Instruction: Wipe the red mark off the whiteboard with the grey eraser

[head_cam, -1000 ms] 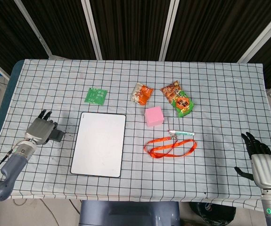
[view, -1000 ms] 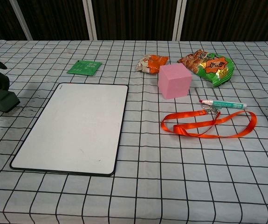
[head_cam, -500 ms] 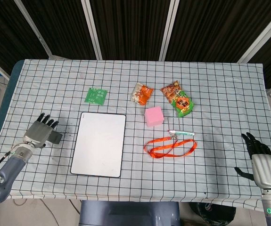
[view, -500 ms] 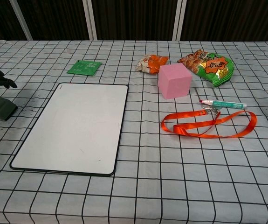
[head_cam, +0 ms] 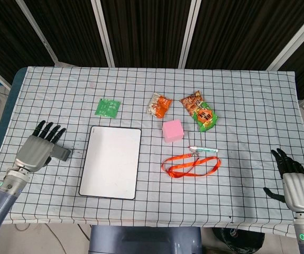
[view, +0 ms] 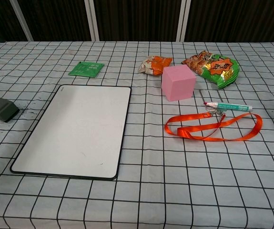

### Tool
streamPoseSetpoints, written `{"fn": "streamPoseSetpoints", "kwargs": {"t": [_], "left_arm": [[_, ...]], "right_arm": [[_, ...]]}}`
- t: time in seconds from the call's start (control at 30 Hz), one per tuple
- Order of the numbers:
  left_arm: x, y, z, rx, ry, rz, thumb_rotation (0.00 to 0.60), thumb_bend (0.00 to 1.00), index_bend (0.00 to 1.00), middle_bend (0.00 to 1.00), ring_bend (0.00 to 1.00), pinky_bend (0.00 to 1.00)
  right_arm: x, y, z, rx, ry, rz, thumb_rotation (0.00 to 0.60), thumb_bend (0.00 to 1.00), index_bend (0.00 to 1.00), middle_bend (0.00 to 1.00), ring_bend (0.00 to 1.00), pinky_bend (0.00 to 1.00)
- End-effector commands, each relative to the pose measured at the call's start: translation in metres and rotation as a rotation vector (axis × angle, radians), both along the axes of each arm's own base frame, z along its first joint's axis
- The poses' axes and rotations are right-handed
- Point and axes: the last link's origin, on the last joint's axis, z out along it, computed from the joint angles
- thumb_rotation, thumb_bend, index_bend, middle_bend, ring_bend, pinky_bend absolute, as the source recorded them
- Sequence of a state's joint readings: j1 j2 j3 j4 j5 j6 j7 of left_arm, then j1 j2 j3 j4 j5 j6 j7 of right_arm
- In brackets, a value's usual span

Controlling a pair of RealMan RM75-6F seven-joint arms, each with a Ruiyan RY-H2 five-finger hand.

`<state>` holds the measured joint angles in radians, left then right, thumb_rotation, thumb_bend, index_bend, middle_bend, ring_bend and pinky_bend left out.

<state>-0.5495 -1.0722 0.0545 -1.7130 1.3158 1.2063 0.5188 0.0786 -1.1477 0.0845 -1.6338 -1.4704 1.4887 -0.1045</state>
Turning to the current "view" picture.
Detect dark partition screen white frames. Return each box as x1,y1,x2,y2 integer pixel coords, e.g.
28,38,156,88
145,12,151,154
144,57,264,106
0,0,274,43

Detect orange lanyard with metal clip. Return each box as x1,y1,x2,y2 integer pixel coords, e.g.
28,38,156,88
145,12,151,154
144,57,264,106
163,109,264,142

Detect orange white snack packet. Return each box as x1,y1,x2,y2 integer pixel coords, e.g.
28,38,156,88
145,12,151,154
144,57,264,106
137,55,173,77

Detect pink foam cube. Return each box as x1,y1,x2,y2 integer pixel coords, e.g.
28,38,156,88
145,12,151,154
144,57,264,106
161,64,197,102

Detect white board with black rim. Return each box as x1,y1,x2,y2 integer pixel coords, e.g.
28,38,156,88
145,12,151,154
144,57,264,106
10,84,132,181

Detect teal white marker pen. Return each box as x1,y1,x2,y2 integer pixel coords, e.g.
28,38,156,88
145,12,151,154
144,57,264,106
203,101,253,113

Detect green flat sachet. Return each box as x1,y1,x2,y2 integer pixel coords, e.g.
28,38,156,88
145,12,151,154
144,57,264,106
68,61,105,78

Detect green orange snack bag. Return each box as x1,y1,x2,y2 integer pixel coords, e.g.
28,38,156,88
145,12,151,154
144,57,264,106
181,50,241,90

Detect white black checked tablecloth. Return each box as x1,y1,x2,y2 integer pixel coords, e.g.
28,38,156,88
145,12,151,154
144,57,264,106
0,41,274,229

